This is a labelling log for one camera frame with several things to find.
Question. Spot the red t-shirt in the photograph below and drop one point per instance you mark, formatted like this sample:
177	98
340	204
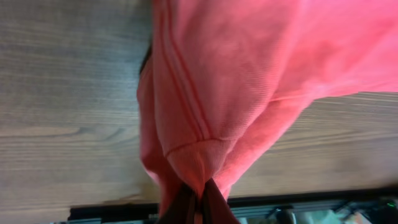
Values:
225	79

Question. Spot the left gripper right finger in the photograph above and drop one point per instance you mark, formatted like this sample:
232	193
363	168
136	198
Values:
215	210

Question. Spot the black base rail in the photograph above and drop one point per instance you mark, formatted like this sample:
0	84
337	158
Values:
375	205

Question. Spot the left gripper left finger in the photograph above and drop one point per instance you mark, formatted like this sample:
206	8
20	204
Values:
182	209

